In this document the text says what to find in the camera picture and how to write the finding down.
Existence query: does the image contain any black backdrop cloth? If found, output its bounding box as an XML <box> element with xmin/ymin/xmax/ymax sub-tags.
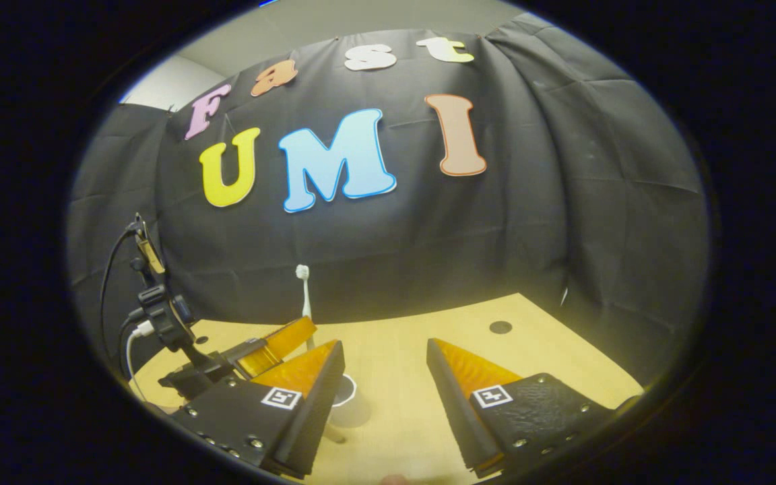
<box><xmin>68</xmin><ymin>13</ymin><xmax>709</xmax><ymax>385</ymax></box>

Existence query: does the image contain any light wooden desktop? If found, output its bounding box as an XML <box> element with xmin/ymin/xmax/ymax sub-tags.
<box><xmin>129</xmin><ymin>293</ymin><xmax>645</xmax><ymax>485</ymax></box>

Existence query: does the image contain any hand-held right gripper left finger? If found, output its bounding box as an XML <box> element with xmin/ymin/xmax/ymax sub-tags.
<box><xmin>171</xmin><ymin>339</ymin><xmax>347</xmax><ymax>480</ymax></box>

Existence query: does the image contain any pale green toothbrush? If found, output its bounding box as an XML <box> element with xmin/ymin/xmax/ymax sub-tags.
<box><xmin>295</xmin><ymin>264</ymin><xmax>315</xmax><ymax>351</ymax></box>

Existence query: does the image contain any black cable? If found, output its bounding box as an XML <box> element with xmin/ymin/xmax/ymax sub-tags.
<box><xmin>100</xmin><ymin>228</ymin><xmax>141</xmax><ymax>364</ymax></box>

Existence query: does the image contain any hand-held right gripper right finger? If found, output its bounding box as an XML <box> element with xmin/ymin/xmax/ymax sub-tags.
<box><xmin>426</xmin><ymin>337</ymin><xmax>616</xmax><ymax>480</ymax></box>

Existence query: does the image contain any white cup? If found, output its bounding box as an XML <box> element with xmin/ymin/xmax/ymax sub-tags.
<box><xmin>324</xmin><ymin>374</ymin><xmax>373</xmax><ymax>430</ymax></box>

